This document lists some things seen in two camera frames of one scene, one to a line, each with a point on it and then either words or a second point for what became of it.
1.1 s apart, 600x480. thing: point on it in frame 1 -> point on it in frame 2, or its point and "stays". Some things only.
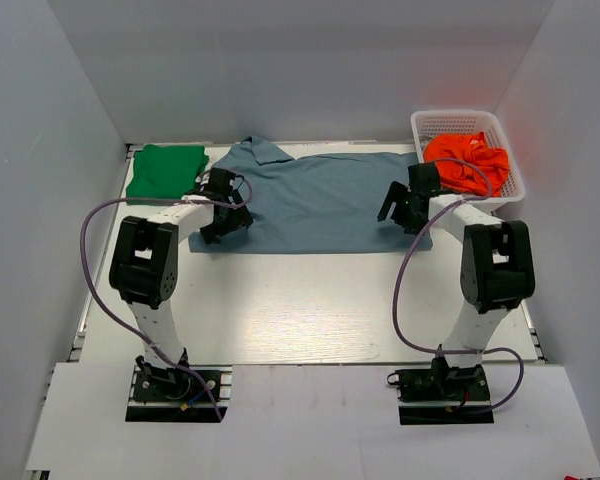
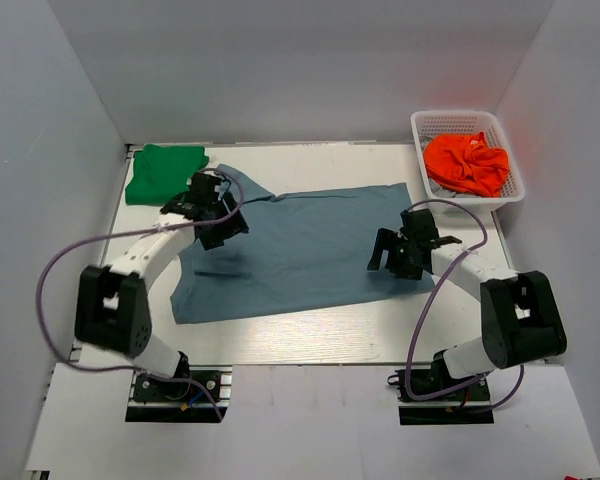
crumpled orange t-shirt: [464, 175] stays
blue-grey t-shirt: [315, 203] -> [300, 250]
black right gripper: [398, 193] -> [386, 240]
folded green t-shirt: [164, 171] stays
